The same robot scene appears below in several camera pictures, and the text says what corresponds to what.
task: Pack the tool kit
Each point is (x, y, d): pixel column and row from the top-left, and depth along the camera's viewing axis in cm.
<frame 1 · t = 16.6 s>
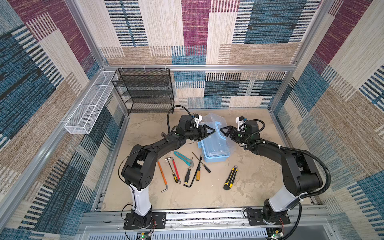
left hand: (214, 131, 84), fingers open
right hand: (222, 132, 91), fingers open
light blue plastic toolbox: (218, 146, 88), point 12 cm above the table
orange hex key: (167, 186, 86), on the table
teal utility knife: (186, 160, 95), point 2 cm above the table
black yellow phillips screwdriver: (188, 173, 89), point 2 cm above the table
black hex key: (194, 175, 89), on the table
wooden handled screwdriver: (198, 173, 89), point 2 cm above the table
small black screwdriver: (205, 166, 93), on the table
black yellow utility knife: (231, 179, 87), point 2 cm above the table

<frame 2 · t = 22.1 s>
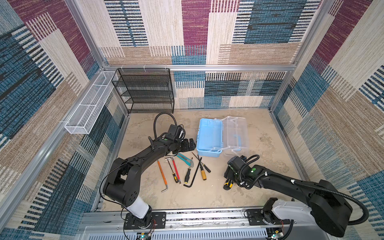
left hand: (190, 144, 89), fingers open
right hand: (230, 178, 85), fingers open
light blue plastic toolbox: (228, 136, 91), point 14 cm above the table
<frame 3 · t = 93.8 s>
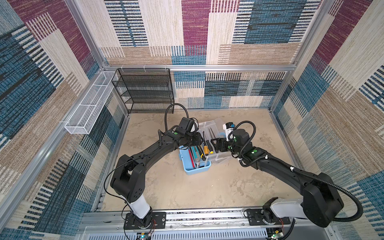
left hand: (202, 138, 85), fingers open
right hand: (216, 142, 83), fingers open
teal utility knife: (196, 154, 87), point 11 cm above the table
wooden handled screwdriver: (206, 150, 81), point 17 cm above the table
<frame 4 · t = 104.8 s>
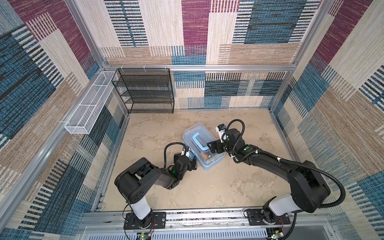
left hand: (189, 153, 93), fingers open
right hand: (214, 144, 88), fingers open
light blue plastic toolbox: (196, 137, 93), point 12 cm above the table
wooden handled screwdriver: (205, 157, 86), point 11 cm above the table
